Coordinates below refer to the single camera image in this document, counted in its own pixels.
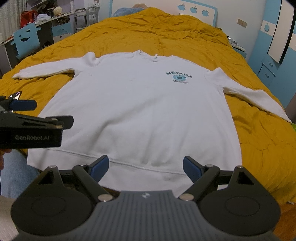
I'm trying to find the cluttered desk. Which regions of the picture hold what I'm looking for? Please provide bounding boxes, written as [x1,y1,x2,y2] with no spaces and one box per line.
[1,9,74,76]

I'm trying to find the grey metal chair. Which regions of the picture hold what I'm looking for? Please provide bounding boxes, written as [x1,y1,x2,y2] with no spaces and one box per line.
[74,6,100,33]

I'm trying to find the blue pillow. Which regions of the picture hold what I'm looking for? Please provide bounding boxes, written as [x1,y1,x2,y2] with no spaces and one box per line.
[112,8,144,17]

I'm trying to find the blue white wardrobe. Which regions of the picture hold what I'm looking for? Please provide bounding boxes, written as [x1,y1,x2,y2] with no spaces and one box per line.
[248,1,295,108]

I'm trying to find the mustard yellow bed cover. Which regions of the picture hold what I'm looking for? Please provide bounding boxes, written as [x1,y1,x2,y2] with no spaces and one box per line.
[1,8,295,204]

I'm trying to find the white blue headboard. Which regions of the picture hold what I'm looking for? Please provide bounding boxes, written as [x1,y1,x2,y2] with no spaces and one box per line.
[109,0,218,27]

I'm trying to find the bedside table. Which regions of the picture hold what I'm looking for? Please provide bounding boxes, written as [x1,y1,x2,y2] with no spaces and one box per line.
[227,36,247,59]

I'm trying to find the wall switch plate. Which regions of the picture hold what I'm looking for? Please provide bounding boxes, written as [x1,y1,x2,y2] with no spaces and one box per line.
[237,19,247,28]

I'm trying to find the white Nevada sweatshirt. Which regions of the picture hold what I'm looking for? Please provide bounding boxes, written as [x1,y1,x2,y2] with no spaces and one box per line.
[15,50,289,196]

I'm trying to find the blue face chair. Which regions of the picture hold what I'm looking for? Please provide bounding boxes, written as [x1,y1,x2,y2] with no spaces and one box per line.
[13,23,41,60]

